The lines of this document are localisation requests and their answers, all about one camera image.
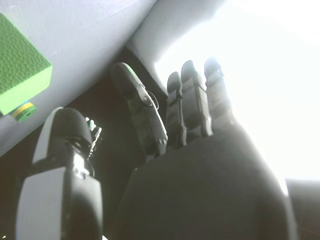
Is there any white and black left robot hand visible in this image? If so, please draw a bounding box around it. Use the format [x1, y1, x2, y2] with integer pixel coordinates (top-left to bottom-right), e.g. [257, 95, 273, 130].
[14, 57, 299, 240]

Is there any small yellow green blue disc toy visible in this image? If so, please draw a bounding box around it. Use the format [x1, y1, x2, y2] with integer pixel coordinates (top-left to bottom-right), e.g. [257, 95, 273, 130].
[11, 100, 37, 123]

